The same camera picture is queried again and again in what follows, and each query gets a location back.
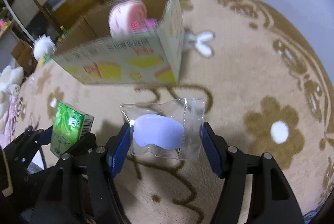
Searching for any pink swirl roll plush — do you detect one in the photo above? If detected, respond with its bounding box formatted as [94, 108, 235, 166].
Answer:
[108, 0, 147, 37]

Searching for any open cardboard box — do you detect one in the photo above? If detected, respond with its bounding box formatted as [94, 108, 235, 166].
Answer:
[53, 0, 185, 84]

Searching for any pink bear plush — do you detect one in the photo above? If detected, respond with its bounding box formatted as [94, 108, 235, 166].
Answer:
[131, 18, 158, 32]

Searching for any white round plush floor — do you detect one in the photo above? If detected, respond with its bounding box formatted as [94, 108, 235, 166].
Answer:
[33, 34, 57, 61]

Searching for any green tissue pack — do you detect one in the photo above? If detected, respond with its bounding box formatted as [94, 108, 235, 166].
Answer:
[50, 102, 95, 158]

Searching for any beige floral plush blanket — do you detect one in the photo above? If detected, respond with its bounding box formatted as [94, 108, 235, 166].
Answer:
[15, 0, 333, 222]

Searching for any clear bag purple item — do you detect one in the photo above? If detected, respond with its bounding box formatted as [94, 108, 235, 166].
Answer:
[120, 97, 205, 161]

